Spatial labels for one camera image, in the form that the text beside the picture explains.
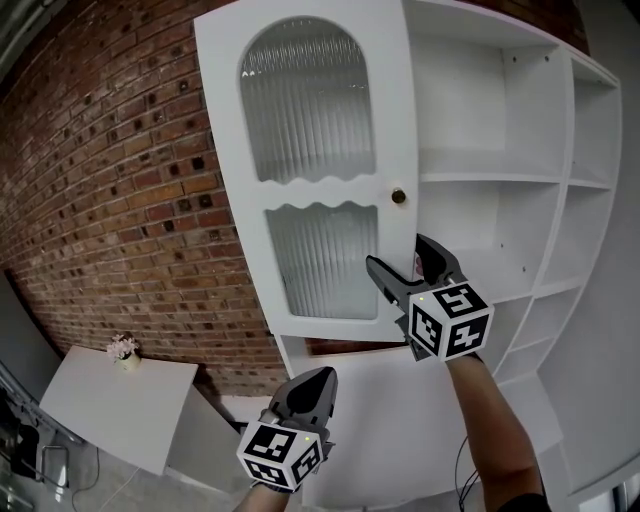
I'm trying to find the white floor cable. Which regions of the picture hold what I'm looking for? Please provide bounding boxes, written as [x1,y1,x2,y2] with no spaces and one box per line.
[70,462,144,512]

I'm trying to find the dark grey panel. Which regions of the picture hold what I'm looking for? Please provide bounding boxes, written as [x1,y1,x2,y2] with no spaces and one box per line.
[0,269,67,437]

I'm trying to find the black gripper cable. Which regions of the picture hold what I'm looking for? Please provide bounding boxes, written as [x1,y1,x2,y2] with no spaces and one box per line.
[451,433,482,507]

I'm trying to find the black metal stand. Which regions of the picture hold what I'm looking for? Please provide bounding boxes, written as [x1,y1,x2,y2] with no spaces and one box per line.
[0,394,72,490]

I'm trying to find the white desk with hutch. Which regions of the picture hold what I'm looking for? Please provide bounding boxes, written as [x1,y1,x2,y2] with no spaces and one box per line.
[193,0,626,512]

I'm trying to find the white cabinet door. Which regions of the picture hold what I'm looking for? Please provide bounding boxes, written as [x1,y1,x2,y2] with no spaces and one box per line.
[193,0,427,344]

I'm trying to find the person's black sleeve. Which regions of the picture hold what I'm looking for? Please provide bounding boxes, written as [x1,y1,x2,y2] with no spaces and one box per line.
[497,492,550,512]

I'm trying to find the row of white ceiling pipes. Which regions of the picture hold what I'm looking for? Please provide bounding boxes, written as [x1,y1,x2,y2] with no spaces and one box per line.
[0,0,69,79]

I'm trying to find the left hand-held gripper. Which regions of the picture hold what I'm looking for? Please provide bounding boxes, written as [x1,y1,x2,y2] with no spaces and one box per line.
[236,366,340,495]

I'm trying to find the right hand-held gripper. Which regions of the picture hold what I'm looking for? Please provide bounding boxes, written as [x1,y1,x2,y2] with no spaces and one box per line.
[365,232,496,363]

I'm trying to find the black framed window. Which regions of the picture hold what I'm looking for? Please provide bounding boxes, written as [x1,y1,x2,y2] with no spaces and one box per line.
[610,477,640,512]

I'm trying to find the pink flowers in white pot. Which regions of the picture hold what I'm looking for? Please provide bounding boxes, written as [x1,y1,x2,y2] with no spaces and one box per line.
[105,333,143,373]

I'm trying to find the person's right forearm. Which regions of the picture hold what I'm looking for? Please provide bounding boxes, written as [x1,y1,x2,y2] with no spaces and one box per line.
[445,349,545,504]

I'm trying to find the white low ledge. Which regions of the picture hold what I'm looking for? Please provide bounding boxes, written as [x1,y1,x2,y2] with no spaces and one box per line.
[219,394,282,437]

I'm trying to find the white side cabinet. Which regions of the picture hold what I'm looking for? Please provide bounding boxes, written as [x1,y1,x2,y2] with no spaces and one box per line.
[38,344,252,495]

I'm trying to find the person's left forearm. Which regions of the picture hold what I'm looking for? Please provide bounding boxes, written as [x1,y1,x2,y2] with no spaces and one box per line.
[212,482,302,512]

